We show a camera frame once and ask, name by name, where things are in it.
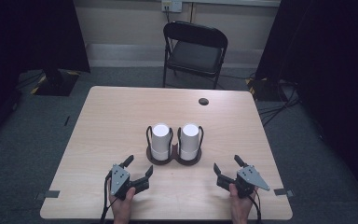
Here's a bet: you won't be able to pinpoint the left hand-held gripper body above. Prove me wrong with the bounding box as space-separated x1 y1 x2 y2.
109 163 151 201

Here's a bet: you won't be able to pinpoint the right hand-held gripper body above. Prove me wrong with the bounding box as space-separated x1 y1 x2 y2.
216 165 271 200

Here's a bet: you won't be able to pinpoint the dark double cup holder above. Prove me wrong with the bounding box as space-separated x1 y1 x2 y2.
145 125 205 166

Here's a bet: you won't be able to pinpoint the stack of white paper cups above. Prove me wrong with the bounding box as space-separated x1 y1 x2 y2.
179 123 200 161
151 123 172 161

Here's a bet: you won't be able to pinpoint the person's left hand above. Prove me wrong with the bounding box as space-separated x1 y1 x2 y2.
107 186 137 224

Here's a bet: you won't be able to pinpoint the person's right hand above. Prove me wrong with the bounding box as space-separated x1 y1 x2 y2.
228 183 259 224

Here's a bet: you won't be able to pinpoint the grey tape strip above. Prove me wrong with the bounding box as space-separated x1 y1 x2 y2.
34 189 61 201
273 188 295 198

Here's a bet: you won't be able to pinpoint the black stand base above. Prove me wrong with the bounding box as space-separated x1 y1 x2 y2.
245 77 282 103
30 68 81 97

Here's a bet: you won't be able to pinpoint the black folding chair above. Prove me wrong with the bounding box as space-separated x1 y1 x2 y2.
162 21 229 91

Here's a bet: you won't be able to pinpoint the dark curtain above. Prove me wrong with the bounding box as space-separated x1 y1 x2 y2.
255 0 358 200
0 0 91 147

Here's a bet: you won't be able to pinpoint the left hand-held gripper cable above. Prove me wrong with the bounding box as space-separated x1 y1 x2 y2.
99 171 118 224

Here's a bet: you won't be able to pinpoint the hand-held gripper cable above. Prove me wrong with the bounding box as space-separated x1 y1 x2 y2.
247 186 264 224
99 171 118 224

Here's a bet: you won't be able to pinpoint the right hand-held gripper cable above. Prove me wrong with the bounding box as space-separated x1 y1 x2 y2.
247 186 264 224

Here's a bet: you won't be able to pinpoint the black floor cables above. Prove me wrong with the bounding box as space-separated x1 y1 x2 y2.
256 78 302 128

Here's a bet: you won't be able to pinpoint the white wall outlet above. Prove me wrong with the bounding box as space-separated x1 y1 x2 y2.
161 0 184 14

